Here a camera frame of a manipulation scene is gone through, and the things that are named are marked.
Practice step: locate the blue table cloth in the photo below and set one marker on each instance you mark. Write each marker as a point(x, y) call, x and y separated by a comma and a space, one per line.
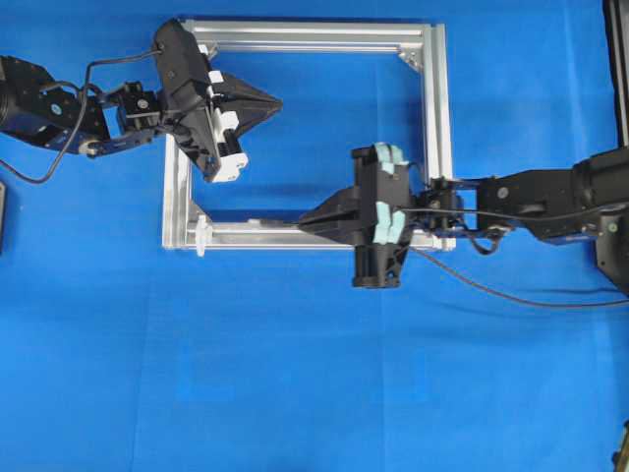
point(117, 355)

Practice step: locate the aluminium extrusion square frame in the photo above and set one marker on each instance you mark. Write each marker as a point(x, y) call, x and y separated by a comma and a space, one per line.
point(421, 46)

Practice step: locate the white string loop holder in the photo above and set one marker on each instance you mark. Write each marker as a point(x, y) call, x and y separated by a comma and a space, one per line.
point(203, 234)

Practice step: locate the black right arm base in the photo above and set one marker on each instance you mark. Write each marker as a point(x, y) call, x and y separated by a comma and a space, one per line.
point(612, 249)

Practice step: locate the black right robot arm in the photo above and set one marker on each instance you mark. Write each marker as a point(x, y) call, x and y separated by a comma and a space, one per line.
point(557, 206)

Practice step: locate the taped black right gripper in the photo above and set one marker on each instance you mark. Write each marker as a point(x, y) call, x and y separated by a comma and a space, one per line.
point(370, 216)

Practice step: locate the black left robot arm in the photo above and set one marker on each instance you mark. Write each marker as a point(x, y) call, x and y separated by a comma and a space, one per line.
point(66, 118)

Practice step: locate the white-railed left gripper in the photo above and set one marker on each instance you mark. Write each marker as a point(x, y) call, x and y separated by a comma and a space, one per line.
point(184, 73)

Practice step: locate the black stand at right edge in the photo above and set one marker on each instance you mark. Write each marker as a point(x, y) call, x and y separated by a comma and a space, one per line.
point(616, 29)

